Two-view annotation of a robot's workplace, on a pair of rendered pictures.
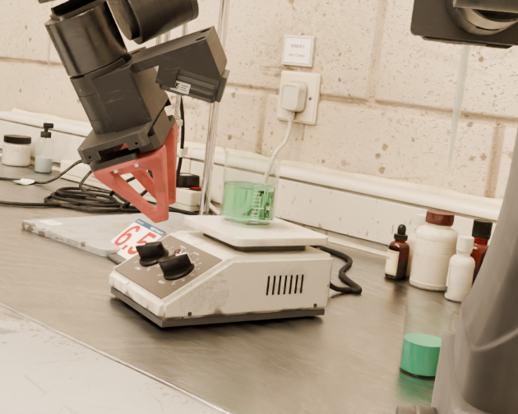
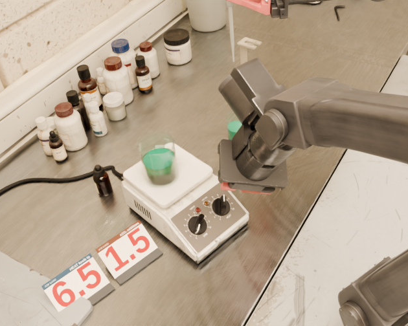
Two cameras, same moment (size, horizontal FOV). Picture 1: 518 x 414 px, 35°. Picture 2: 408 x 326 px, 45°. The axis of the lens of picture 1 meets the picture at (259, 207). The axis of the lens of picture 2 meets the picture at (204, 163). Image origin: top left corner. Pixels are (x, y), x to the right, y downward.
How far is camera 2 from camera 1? 118 cm
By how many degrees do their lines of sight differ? 88
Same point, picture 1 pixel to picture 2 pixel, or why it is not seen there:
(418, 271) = (80, 140)
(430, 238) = (78, 121)
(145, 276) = (217, 227)
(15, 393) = (366, 239)
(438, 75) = not seen: outside the picture
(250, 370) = not seen: hidden behind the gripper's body
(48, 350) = (311, 250)
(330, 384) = not seen: hidden behind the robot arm
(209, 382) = (304, 189)
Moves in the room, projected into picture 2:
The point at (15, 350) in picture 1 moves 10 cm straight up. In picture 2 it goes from (321, 262) to (326, 222)
